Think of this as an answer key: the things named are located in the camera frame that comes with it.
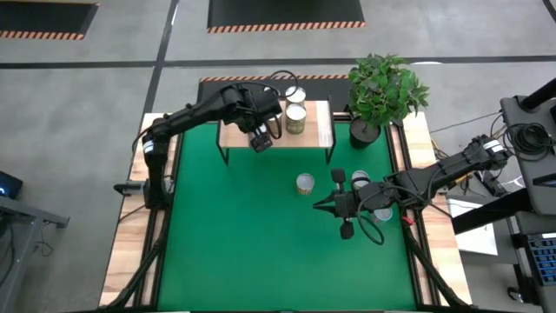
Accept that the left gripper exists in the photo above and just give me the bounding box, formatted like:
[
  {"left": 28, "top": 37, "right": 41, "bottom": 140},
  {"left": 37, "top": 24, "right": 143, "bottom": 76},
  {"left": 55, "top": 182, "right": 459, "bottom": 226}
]
[{"left": 237, "top": 86, "right": 286, "bottom": 154}]

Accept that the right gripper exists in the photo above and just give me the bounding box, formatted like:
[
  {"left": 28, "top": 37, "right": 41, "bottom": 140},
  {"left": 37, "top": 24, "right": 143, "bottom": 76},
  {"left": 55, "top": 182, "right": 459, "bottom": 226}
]
[{"left": 312, "top": 168, "right": 396, "bottom": 241}]

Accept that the patterned black beans can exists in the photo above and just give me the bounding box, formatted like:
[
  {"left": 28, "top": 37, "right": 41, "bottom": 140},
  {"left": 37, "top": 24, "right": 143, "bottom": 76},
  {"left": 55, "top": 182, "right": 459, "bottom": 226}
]
[{"left": 295, "top": 172, "right": 316, "bottom": 196}]

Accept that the short mushroom can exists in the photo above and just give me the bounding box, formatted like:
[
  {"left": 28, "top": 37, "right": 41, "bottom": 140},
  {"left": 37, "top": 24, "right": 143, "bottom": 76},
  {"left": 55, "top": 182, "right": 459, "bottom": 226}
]
[{"left": 350, "top": 170, "right": 371, "bottom": 190}]

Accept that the teal rimmed can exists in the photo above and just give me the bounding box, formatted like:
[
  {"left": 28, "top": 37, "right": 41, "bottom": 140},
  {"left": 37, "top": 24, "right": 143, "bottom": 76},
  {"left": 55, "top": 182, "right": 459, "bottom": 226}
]
[{"left": 372, "top": 206, "right": 394, "bottom": 223}]

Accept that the black hazard striped floor mat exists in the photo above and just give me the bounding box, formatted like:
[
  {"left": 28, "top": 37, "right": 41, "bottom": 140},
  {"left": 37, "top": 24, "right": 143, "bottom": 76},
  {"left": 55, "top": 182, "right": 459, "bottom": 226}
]
[
  {"left": 0, "top": 0, "right": 100, "bottom": 41},
  {"left": 197, "top": 74, "right": 354, "bottom": 113},
  {"left": 207, "top": 0, "right": 367, "bottom": 35}
]

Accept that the black plant pot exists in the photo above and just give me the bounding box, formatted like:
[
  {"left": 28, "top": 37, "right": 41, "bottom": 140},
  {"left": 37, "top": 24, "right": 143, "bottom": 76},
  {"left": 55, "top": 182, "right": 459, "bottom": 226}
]
[{"left": 348, "top": 115, "right": 383, "bottom": 150}]

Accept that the green table mat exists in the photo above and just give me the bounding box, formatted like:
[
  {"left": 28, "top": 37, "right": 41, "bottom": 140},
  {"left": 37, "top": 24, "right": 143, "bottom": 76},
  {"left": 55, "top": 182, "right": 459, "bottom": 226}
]
[{"left": 156, "top": 121, "right": 418, "bottom": 312}]

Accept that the green leafy plant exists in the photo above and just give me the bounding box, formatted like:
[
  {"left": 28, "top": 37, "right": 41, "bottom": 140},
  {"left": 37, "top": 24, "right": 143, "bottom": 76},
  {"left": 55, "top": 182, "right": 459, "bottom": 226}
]
[{"left": 347, "top": 52, "right": 431, "bottom": 130}]

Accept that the white paper sheet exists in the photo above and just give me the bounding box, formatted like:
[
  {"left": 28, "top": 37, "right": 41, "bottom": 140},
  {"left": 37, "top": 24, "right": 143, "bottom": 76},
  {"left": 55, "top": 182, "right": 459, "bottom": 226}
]
[{"left": 447, "top": 197, "right": 500, "bottom": 256}]

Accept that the black power strip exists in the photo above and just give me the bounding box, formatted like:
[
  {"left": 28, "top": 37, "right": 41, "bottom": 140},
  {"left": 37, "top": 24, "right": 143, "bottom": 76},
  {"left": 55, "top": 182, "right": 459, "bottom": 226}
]
[{"left": 475, "top": 169, "right": 505, "bottom": 196}]

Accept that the grey workstation cart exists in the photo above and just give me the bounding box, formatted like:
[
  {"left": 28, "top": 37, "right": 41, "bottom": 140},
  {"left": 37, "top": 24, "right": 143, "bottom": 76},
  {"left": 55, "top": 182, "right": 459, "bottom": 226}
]
[{"left": 451, "top": 77, "right": 556, "bottom": 313}]

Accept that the backlit keyboard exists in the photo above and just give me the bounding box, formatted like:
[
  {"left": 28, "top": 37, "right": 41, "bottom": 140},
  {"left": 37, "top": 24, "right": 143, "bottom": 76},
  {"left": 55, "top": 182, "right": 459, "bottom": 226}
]
[{"left": 527, "top": 234, "right": 556, "bottom": 286}]

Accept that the black monitor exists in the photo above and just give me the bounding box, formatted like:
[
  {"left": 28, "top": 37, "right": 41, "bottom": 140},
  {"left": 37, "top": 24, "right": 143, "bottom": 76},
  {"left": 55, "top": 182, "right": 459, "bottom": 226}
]
[{"left": 0, "top": 170, "right": 23, "bottom": 200}]

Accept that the grey side desk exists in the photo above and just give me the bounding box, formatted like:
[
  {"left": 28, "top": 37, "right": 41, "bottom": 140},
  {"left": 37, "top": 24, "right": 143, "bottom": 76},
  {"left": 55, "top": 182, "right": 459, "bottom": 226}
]
[{"left": 0, "top": 195, "right": 70, "bottom": 313}]

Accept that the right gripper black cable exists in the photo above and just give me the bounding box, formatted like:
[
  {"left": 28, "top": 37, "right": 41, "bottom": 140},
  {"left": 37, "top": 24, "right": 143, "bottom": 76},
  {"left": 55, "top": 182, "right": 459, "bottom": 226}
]
[{"left": 356, "top": 190, "right": 386, "bottom": 246}]

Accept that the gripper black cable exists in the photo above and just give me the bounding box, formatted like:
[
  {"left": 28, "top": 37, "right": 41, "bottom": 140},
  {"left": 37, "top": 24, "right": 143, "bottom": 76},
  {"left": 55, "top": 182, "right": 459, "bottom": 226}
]
[
  {"left": 241, "top": 69, "right": 301, "bottom": 95},
  {"left": 356, "top": 190, "right": 386, "bottom": 246}
]

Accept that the wooden shelf black frame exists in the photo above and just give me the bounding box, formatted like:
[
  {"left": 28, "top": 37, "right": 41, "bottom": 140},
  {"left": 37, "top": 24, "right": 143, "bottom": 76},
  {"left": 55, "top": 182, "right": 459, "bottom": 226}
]
[{"left": 215, "top": 96, "right": 336, "bottom": 167}]

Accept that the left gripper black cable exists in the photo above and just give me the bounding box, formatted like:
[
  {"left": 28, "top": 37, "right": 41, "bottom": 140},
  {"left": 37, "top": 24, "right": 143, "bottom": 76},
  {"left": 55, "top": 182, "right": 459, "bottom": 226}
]
[{"left": 241, "top": 69, "right": 301, "bottom": 95}]

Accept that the black table frame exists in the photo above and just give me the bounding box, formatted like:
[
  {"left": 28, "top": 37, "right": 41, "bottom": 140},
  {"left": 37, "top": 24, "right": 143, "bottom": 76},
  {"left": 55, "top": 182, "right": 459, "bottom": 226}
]
[{"left": 99, "top": 103, "right": 470, "bottom": 313}]

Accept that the coiled black cable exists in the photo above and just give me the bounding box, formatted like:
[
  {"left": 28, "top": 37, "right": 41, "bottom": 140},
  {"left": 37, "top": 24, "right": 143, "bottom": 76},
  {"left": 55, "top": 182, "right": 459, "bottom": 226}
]
[{"left": 506, "top": 123, "right": 556, "bottom": 163}]

